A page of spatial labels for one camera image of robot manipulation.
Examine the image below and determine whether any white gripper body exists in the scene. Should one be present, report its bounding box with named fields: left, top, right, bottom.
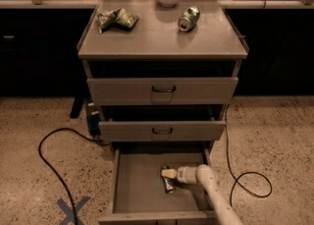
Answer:
left=176, top=166, right=197, bottom=185

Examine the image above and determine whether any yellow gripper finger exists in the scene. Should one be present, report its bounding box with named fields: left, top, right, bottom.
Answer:
left=161, top=169, right=177, bottom=179

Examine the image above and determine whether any silver redbull can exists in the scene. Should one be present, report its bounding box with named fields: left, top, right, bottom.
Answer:
left=160, top=165, right=176, bottom=194

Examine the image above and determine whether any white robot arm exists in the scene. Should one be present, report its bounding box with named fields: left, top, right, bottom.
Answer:
left=160, top=164, right=243, bottom=225

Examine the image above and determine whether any grey bottom drawer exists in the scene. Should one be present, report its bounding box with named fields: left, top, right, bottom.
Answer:
left=99, top=144, right=221, bottom=225

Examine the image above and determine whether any grey drawer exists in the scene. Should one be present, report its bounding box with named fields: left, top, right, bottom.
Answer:
left=87, top=77, right=237, bottom=106
left=99, top=121, right=226, bottom=142
left=99, top=144, right=221, bottom=225

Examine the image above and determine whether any grey middle drawer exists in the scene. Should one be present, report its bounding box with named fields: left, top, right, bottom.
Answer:
left=99, top=121, right=226, bottom=142

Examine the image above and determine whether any grey top drawer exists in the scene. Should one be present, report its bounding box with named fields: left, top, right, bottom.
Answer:
left=87, top=77, right=237, bottom=106

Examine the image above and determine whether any grey drawer cabinet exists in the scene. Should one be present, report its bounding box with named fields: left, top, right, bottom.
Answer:
left=78, top=0, right=247, bottom=149

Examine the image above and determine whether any green soda can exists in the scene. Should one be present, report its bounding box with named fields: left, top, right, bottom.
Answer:
left=178, top=6, right=200, bottom=31

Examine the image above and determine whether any black power box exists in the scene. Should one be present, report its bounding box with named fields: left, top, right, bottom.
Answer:
left=85, top=101, right=100, bottom=137

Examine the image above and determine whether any blue tape cross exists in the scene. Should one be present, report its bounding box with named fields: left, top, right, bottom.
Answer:
left=57, top=197, right=90, bottom=225

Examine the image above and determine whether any green chip bag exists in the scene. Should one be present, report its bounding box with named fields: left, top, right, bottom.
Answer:
left=96, top=8, right=138, bottom=33

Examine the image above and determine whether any dark counter with cabinets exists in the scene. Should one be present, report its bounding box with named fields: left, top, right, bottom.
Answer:
left=0, top=8, right=314, bottom=96

